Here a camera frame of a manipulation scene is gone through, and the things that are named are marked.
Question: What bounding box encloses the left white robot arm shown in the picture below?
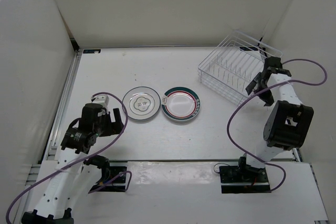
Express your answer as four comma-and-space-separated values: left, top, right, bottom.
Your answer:
21, 103, 124, 223

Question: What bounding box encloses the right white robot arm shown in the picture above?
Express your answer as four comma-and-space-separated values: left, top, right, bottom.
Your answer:
236, 57, 314, 182

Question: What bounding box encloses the black label sticker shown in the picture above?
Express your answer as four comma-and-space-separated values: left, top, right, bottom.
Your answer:
240, 46, 266, 51
82, 49, 101, 54

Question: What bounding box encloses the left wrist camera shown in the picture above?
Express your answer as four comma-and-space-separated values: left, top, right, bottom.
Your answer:
91, 94, 109, 110

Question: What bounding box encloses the white wire dish rack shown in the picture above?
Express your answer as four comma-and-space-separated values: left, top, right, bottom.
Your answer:
198, 30, 282, 105

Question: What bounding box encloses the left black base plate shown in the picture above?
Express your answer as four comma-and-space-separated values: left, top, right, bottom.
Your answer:
89, 166, 127, 193

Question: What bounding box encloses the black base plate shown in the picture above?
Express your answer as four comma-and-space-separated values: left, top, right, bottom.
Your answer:
89, 166, 127, 193
213, 163, 270, 194

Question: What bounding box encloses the aluminium rail frame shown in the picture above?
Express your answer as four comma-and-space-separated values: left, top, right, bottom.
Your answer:
25, 39, 82, 209

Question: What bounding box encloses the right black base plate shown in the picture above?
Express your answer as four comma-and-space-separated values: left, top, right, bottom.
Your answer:
213, 163, 270, 194

